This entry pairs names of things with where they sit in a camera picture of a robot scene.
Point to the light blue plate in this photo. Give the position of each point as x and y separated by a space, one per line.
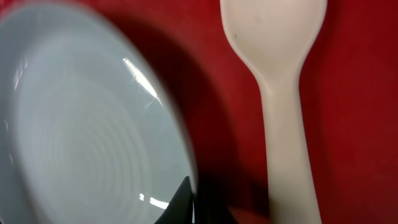
88 133

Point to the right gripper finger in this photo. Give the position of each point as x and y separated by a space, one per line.
180 208

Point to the red serving tray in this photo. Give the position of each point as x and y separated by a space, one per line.
348 95

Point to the white plastic spoon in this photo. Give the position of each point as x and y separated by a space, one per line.
273 39

